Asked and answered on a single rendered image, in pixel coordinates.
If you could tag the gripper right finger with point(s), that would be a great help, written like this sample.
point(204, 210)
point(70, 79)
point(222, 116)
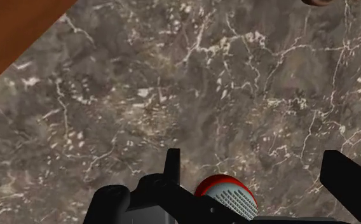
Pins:
point(347, 183)

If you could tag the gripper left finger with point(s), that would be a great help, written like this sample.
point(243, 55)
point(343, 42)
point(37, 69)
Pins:
point(155, 192)

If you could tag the red round grey-grilled device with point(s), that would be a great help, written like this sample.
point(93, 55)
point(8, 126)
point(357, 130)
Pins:
point(233, 195)

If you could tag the brown round object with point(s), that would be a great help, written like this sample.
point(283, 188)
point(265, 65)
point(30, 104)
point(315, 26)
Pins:
point(316, 2)

